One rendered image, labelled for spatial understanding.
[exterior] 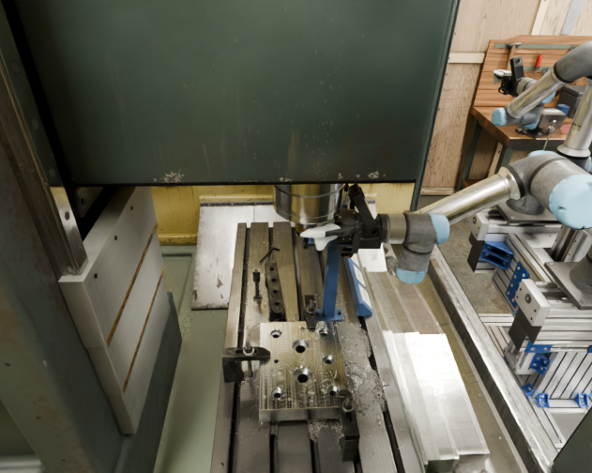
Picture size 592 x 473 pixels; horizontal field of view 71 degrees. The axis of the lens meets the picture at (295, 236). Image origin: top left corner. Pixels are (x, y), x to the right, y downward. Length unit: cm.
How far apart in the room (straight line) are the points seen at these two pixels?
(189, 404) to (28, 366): 81
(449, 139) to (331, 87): 333
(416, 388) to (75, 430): 100
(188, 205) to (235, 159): 140
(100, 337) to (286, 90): 60
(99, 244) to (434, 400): 110
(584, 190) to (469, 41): 282
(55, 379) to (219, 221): 134
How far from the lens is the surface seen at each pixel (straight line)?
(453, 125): 399
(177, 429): 154
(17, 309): 77
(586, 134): 196
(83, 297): 87
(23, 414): 98
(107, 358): 99
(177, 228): 224
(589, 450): 127
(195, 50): 72
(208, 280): 192
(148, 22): 73
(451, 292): 177
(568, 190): 111
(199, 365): 167
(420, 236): 102
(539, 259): 186
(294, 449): 114
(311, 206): 87
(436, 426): 146
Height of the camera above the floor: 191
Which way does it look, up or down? 34 degrees down
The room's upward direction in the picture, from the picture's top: 1 degrees clockwise
